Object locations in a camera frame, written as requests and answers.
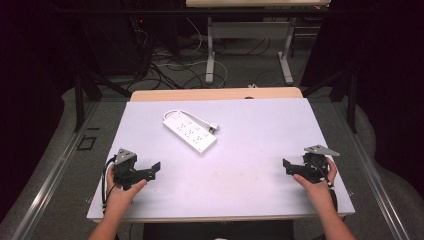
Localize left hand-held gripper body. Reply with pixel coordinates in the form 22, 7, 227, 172
112, 147, 150, 192

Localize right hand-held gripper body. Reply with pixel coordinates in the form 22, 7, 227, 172
298, 144, 341, 185

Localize person's right hand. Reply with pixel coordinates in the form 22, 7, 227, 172
292, 156, 339, 204

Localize person's left hand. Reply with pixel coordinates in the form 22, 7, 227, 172
105, 164, 148, 218

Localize white power strip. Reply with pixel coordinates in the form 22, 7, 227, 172
162, 111, 218, 157

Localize white table cover board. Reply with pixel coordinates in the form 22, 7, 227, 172
86, 97, 356, 221

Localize black metal stand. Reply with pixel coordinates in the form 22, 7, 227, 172
73, 64, 133, 133
301, 64, 360, 135

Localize wooden table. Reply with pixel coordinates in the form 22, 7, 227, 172
92, 86, 348, 224

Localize black computer tower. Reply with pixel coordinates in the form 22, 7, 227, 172
81, 14, 153, 78

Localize desk with white legs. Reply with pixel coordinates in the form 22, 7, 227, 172
185, 0, 332, 86

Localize black horizontal bar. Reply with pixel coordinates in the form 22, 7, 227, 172
54, 8, 379, 16

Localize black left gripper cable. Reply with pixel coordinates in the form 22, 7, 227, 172
100, 155, 118, 215

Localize metal floor rail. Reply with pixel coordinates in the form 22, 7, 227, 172
9, 99, 101, 240
333, 99, 412, 240

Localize white power strip cable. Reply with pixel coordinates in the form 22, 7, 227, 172
162, 109, 220, 135

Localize black floor cables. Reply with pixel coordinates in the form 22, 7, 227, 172
129, 18, 278, 91

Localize white floor cable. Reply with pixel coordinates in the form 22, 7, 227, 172
154, 16, 229, 89

